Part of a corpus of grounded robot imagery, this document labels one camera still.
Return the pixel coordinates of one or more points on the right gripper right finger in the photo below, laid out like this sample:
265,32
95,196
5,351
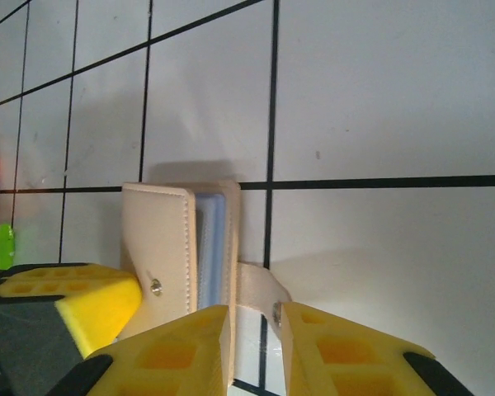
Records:
354,359

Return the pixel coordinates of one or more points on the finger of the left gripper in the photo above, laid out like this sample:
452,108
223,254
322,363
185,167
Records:
66,305

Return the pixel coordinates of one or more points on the green plastic item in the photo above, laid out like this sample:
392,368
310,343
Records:
2,247

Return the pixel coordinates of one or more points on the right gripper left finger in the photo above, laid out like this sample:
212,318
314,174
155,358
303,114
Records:
169,354

